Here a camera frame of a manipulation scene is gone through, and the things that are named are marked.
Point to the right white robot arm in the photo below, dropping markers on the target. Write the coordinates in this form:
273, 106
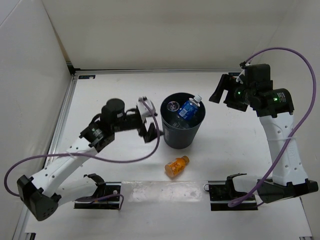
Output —
274, 107

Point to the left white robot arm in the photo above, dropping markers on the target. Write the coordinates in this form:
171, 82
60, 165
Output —
45, 191

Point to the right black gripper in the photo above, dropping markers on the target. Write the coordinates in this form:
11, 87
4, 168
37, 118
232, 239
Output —
224, 84

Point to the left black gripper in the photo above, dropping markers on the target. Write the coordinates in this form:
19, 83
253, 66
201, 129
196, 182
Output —
149, 135

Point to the clear bottle green blue label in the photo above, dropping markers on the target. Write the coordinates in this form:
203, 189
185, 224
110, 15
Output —
181, 123

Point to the dark grey plastic bin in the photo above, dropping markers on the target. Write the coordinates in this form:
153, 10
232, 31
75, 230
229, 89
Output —
179, 138

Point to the orange juice bottle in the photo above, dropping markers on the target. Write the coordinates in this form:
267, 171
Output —
174, 168

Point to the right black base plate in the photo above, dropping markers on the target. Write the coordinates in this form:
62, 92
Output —
220, 196

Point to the clear bottle without label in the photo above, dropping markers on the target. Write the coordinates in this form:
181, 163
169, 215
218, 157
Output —
173, 106

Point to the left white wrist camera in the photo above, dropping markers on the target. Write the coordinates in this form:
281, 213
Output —
145, 108

